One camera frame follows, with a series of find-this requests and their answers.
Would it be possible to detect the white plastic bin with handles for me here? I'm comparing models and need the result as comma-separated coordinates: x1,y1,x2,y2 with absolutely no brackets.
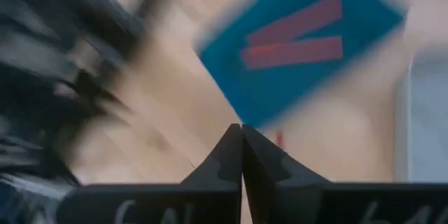
393,47,448,183

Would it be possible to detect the blue plastic bin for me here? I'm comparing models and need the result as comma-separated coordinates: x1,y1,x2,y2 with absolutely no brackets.
194,0,409,129

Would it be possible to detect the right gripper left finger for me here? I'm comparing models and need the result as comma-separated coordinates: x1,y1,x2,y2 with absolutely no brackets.
57,122,243,224

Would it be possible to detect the red wooden pencil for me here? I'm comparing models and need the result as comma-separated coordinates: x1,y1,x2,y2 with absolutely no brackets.
246,0,343,47
241,36,344,70

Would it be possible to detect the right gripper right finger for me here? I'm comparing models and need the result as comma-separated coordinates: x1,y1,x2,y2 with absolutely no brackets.
241,124,448,224

